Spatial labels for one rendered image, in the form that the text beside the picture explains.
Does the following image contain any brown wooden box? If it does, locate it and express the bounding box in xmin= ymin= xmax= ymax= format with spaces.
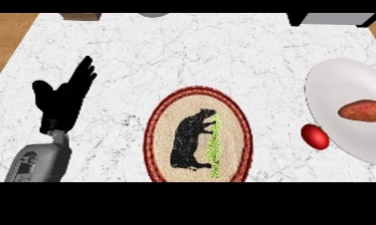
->
xmin=60 ymin=13 xmax=103 ymax=22

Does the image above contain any grey and black appliance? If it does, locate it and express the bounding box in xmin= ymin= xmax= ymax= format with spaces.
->
xmin=286 ymin=13 xmax=376 ymax=29

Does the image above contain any red tomato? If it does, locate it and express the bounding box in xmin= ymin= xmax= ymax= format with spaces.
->
xmin=299 ymin=122 xmax=330 ymax=151

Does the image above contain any grey round object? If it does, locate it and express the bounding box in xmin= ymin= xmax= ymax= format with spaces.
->
xmin=137 ymin=13 xmax=171 ymax=19

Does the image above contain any oval woven bear placemat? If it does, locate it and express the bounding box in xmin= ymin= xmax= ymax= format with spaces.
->
xmin=143 ymin=85 xmax=253 ymax=183

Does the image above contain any white plate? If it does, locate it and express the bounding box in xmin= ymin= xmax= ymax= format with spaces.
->
xmin=302 ymin=58 xmax=376 ymax=165

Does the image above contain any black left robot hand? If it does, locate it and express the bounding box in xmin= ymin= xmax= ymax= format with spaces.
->
xmin=31 ymin=55 xmax=99 ymax=135

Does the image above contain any orange sweet potato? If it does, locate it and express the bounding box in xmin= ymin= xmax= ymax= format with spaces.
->
xmin=336 ymin=99 xmax=376 ymax=122

